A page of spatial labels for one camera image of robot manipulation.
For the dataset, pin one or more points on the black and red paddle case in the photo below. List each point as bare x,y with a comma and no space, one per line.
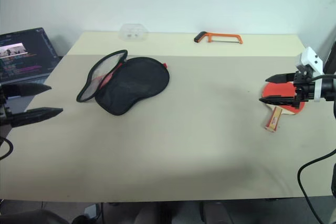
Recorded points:
136,85

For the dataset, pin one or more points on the orange hacksaw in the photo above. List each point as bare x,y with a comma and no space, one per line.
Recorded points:
223,36

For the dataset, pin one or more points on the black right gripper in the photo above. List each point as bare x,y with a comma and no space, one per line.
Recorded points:
304,87

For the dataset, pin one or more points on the red table tennis paddle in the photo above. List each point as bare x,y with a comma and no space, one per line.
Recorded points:
278,89

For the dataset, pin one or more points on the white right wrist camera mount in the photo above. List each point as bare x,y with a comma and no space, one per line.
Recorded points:
311,60

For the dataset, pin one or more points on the dark upright panel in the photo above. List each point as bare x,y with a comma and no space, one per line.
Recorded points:
331,58

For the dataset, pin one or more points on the clear plastic box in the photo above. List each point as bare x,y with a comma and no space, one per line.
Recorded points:
133,33

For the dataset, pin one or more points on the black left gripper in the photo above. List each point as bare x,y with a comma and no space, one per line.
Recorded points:
3,108

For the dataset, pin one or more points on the grey open laptop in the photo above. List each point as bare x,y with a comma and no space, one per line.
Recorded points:
23,56

